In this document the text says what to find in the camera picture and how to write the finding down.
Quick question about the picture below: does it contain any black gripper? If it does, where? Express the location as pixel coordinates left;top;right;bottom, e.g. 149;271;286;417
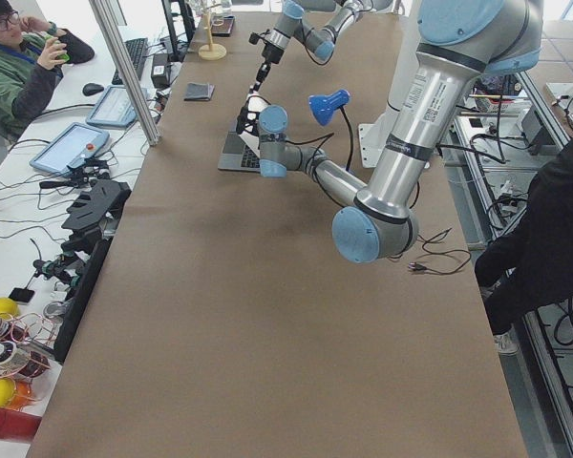
248;42;282;96

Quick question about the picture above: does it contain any red cylinder container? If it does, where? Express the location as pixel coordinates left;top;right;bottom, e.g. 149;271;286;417
0;407;42;444

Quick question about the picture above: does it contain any person in green shirt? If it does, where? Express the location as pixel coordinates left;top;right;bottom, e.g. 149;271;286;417
0;1;95;136

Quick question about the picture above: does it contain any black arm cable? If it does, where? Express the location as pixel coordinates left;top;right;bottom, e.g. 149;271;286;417
295;13;335;67
286;133;336;168

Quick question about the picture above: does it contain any folded grey cloth stack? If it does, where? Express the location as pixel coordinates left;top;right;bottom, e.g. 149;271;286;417
183;82;215;101

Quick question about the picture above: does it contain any black lamp power cable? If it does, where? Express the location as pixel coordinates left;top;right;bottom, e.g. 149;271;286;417
386;227;473;277

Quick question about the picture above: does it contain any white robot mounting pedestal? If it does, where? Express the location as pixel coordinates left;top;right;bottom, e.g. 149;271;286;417
358;0;421;168

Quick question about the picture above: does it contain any person in black clothes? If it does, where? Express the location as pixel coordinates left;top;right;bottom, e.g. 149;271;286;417
475;138;573;355

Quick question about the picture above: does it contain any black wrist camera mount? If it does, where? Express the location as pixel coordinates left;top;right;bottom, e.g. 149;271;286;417
248;31;268;45
235;103;260;136

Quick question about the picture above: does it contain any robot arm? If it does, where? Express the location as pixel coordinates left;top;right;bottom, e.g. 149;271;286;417
248;1;393;96
256;1;543;263

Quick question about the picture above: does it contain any teach pendant tablet far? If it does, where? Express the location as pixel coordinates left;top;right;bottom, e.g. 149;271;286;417
86;85;137;129

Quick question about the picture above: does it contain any wooden cup stand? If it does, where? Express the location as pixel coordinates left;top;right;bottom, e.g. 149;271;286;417
198;0;232;61

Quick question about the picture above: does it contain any black computer mouse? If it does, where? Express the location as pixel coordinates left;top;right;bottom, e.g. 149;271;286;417
82;83;104;96

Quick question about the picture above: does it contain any teach pendant tablet near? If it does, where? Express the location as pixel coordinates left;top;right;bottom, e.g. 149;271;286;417
29;122;109;176

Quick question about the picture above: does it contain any blue desk lamp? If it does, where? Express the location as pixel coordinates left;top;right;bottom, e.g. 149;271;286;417
308;89;359;173

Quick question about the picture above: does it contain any black small box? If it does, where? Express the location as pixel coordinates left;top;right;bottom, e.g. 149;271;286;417
151;52;171;89

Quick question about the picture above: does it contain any grey laptop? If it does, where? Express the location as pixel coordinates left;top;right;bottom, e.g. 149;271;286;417
217;94;273;174

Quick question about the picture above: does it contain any teach pendant tablet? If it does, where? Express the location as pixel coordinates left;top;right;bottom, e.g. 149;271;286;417
29;122;109;176
86;85;137;129

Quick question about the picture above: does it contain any aluminium frame post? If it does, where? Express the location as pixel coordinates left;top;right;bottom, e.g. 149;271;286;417
89;0;160;147

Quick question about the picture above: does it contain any black keyboard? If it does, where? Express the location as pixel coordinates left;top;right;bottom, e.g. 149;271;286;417
124;37;148;80

